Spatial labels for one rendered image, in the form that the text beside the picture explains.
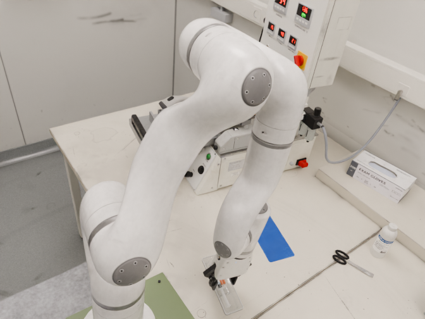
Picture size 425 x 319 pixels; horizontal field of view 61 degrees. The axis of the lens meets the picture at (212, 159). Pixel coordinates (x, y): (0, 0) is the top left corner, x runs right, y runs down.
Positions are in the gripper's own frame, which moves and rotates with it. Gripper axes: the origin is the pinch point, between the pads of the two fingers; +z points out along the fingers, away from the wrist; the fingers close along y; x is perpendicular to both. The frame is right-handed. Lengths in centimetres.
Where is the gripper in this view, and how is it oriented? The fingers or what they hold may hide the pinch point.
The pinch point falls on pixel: (222, 280)
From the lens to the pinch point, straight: 111.4
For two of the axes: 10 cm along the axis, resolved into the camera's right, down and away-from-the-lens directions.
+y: 8.9, -0.7, 4.4
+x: -3.8, -6.3, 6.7
